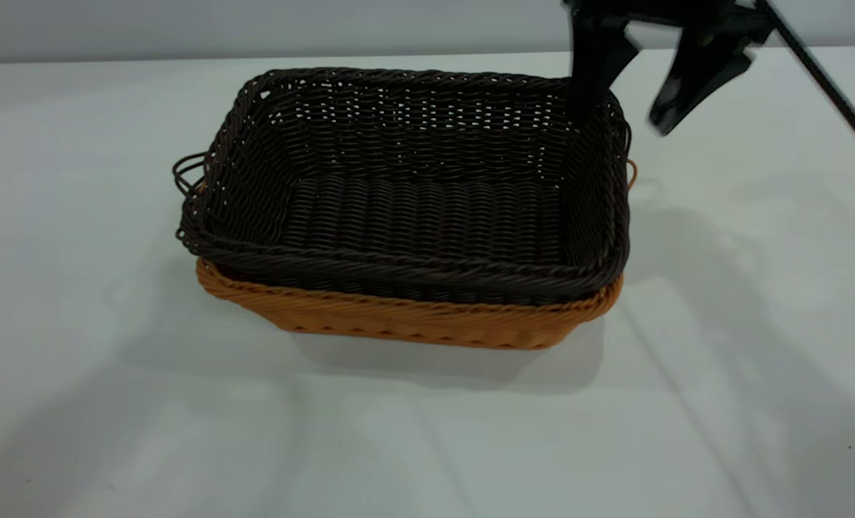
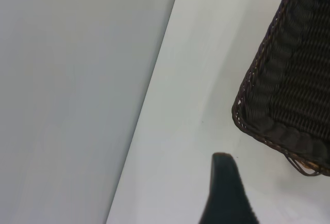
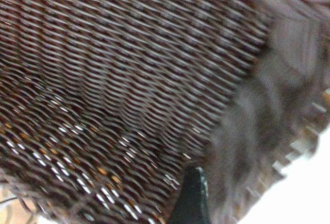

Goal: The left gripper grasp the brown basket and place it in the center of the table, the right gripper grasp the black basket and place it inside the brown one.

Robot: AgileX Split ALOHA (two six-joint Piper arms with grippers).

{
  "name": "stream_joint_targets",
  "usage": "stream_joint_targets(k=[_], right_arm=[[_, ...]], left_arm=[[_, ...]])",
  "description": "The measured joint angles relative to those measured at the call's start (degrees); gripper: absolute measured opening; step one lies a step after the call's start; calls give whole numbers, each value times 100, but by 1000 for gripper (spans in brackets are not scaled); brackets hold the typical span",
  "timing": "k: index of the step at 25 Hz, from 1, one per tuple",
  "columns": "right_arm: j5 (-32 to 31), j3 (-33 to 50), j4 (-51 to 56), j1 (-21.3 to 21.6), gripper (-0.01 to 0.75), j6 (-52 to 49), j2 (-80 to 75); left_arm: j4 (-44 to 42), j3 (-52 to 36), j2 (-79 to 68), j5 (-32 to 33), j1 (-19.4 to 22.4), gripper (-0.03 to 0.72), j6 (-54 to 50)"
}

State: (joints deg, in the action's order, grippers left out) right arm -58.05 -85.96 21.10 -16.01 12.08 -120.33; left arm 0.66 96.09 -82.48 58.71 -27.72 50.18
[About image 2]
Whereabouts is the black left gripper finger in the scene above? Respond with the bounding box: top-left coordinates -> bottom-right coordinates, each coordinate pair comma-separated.
197,152 -> 259,224

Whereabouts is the dark brown wicker basket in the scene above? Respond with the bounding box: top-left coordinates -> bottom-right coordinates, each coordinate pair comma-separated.
231,0 -> 330,177

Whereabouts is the orange-brown wicker basket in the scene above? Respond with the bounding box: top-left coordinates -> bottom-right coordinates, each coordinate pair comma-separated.
300,160 -> 322,170

